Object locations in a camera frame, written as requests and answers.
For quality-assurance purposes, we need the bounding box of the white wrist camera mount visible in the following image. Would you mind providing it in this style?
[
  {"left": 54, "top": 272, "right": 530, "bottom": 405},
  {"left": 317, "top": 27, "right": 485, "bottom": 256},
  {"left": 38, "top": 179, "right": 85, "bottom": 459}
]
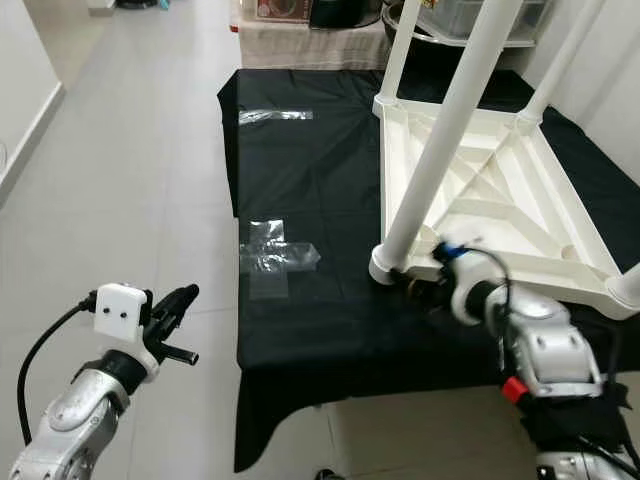
[
  {"left": 95, "top": 283, "right": 153, "bottom": 346},
  {"left": 440, "top": 255, "right": 496, "bottom": 326}
]

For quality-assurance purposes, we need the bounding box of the beige woven cloth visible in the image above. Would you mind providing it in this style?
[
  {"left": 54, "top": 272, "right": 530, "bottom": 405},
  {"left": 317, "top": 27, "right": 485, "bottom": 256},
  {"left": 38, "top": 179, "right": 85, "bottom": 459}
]
[{"left": 238, "top": 20, "right": 391, "bottom": 71}]

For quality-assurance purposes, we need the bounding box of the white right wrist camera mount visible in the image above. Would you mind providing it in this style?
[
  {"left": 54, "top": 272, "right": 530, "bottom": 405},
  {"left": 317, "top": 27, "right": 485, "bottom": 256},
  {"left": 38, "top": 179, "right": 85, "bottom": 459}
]
[{"left": 440, "top": 255, "right": 496, "bottom": 326}]

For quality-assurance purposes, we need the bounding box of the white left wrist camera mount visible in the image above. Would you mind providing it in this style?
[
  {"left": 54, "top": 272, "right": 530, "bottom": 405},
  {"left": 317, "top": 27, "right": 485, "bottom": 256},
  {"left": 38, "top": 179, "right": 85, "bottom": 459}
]
[{"left": 95, "top": 283, "right": 153, "bottom": 346}]

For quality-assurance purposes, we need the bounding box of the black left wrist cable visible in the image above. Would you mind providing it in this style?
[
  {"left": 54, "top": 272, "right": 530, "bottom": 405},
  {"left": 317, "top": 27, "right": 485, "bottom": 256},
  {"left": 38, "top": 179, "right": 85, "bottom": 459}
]
[{"left": 17, "top": 295, "right": 101, "bottom": 441}]

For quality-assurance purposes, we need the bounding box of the colourful printed box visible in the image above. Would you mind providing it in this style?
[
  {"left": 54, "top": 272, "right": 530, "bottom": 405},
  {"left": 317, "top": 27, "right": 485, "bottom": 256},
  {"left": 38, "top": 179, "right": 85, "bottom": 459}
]
[{"left": 255, "top": 0, "right": 311, "bottom": 23}]

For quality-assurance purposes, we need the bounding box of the clear plastic storage box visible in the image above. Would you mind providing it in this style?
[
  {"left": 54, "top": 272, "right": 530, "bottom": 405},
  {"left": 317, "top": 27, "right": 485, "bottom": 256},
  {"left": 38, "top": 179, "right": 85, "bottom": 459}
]
[{"left": 420, "top": 0, "right": 551, "bottom": 43}]

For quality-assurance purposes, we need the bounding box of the black bag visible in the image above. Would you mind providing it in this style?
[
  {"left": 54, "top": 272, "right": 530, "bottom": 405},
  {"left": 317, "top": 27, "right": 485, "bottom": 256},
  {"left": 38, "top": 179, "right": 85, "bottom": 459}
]
[{"left": 310, "top": 0, "right": 381, "bottom": 29}]

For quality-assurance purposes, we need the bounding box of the black table cloth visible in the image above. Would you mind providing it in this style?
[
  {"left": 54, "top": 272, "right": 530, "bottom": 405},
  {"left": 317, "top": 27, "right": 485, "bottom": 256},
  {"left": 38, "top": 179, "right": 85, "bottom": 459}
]
[{"left": 218, "top": 68, "right": 640, "bottom": 473}]

